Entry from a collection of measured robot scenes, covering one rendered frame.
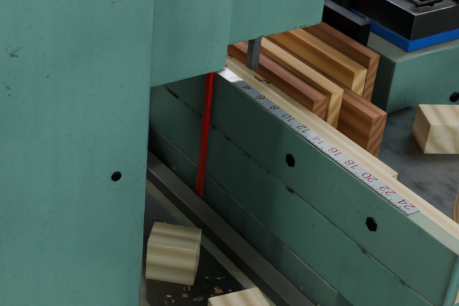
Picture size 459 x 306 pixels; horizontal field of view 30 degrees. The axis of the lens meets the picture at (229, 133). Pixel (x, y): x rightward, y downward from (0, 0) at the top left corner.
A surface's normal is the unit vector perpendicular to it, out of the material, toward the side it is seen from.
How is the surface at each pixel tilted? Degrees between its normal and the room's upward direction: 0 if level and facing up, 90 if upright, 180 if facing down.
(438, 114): 0
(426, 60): 90
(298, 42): 90
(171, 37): 90
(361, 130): 90
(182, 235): 0
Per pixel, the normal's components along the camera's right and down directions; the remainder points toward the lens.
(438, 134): 0.12, 0.53
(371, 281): -0.81, 0.25
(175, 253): -0.13, 0.51
